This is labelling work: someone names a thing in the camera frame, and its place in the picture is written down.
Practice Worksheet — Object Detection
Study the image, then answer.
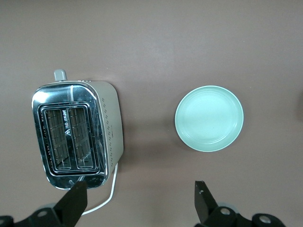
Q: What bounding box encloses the silver two-slot toaster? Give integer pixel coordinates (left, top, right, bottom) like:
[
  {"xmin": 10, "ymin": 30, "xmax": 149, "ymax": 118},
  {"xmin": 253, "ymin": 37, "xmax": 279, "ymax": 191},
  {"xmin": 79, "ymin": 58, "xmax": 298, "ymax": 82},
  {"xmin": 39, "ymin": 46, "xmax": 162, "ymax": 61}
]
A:
[{"xmin": 31, "ymin": 69, "xmax": 125, "ymax": 191}]

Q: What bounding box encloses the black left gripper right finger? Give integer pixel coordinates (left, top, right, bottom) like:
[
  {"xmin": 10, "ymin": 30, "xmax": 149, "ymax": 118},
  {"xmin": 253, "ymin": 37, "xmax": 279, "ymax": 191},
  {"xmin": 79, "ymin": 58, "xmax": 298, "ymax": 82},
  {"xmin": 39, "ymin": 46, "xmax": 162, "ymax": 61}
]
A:
[{"xmin": 194, "ymin": 181, "xmax": 252, "ymax": 227}]

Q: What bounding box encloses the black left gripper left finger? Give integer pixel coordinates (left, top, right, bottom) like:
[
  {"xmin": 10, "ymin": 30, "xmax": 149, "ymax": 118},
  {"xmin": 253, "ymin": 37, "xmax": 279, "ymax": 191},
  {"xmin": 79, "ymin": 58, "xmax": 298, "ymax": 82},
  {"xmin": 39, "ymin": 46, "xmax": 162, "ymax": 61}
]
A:
[{"xmin": 14, "ymin": 181, "xmax": 88, "ymax": 227}]

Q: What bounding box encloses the white toaster power cord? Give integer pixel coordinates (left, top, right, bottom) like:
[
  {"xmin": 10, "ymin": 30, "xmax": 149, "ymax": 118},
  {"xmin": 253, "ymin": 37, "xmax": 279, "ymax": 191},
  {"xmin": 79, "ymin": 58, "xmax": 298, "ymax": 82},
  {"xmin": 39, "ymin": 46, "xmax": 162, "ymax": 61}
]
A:
[{"xmin": 81, "ymin": 163, "xmax": 118, "ymax": 216}]

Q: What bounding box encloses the light green round plate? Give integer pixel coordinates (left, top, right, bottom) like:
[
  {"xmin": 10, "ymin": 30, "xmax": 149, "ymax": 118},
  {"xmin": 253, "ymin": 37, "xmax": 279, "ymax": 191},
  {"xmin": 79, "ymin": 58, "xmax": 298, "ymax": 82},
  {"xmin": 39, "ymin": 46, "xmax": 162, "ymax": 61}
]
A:
[{"xmin": 174, "ymin": 85, "xmax": 244, "ymax": 152}]

